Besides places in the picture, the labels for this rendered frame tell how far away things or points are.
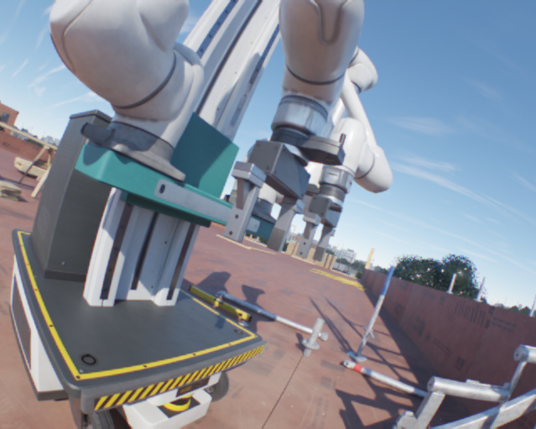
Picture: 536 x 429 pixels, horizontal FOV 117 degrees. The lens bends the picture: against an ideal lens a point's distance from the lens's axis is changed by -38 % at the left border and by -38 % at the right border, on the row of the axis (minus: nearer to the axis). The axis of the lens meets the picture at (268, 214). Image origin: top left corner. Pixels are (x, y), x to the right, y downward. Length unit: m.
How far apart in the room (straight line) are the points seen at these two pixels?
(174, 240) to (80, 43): 0.68
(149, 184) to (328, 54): 0.38
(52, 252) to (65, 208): 0.14
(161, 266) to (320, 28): 0.82
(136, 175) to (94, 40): 0.25
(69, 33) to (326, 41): 0.32
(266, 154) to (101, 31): 0.29
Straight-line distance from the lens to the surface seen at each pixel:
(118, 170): 0.48
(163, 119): 0.51
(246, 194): 0.35
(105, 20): 0.38
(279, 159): 0.37
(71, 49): 0.40
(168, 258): 0.90
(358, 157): 0.70
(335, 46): 0.35
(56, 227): 0.84
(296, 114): 0.42
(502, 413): 1.13
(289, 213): 0.47
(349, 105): 0.91
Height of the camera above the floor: 0.68
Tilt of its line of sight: 4 degrees up
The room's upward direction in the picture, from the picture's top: 20 degrees clockwise
